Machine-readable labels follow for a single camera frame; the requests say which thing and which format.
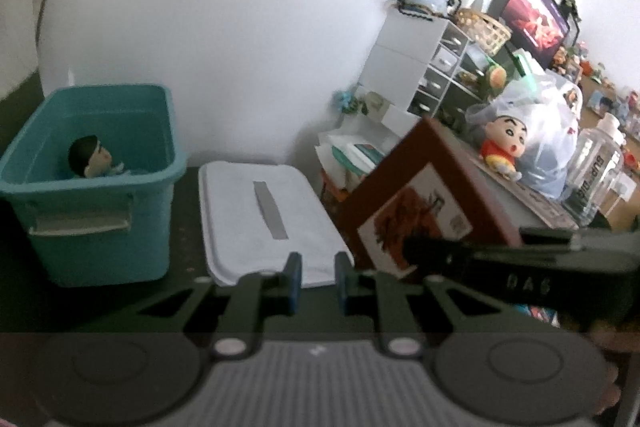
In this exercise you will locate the white curtain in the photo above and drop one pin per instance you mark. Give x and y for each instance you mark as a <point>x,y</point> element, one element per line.
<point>20,7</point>

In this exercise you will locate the monitor screen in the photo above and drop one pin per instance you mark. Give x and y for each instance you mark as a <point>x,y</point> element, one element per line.
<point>535,17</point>

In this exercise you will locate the white plastic bin lid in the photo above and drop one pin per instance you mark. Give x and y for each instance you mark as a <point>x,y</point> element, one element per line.
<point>235,217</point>

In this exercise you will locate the wet wipes packet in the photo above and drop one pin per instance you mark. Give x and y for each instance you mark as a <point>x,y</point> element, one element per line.
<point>360,154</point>

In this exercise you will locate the red-brown gift box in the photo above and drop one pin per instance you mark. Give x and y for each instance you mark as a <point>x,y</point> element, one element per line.
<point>425,157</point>

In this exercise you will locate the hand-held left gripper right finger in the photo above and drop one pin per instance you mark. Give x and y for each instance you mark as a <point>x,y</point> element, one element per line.
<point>343,282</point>

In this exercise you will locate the boy figurine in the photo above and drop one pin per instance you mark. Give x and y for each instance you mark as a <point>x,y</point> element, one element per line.
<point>87,154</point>
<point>500,147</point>

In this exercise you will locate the white drawer organizer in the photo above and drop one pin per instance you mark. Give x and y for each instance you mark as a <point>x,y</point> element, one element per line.
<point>400,52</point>

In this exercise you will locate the orange green plush toy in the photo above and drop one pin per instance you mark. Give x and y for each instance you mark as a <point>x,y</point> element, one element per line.
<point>496,79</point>

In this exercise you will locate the black desktop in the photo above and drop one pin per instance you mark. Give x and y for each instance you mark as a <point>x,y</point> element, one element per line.
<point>185,247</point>

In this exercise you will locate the translucent plastic bag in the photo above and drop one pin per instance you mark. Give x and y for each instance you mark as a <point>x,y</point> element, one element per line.
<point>545,132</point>

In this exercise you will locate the row of small figurines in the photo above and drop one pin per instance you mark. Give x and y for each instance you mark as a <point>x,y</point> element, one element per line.
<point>590,67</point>

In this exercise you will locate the dark green panel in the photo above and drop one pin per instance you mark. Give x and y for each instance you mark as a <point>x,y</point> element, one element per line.
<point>20,107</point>

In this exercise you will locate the boy figurine in red shirt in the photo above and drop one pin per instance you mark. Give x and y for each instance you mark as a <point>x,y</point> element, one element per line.
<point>500,147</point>

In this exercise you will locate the patterned table mat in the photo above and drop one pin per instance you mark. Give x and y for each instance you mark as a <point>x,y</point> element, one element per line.
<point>540,207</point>

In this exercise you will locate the teal plastic bin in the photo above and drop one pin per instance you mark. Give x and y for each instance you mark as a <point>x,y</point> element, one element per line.
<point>100,252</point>

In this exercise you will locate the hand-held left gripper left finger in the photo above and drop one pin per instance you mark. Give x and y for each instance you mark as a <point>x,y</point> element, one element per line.
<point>294,282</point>

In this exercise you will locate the blue flower decoration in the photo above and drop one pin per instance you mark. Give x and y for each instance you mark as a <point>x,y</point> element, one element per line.
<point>347,102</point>

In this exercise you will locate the person's right hand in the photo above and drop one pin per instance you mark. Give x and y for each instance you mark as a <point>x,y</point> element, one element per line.
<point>607,339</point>

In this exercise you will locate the clear water bottle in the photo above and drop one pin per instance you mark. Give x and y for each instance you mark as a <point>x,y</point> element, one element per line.
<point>592,172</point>

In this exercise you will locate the teal printed blanket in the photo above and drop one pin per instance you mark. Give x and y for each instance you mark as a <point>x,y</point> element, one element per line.
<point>537,314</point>

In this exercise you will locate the woven basket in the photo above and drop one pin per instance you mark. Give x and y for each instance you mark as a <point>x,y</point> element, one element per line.
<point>487,32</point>

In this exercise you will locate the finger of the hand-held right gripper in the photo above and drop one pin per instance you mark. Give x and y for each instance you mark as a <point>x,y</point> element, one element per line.
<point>440,252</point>

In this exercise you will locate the small beige box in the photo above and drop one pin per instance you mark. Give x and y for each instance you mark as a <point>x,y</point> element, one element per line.
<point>377,102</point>

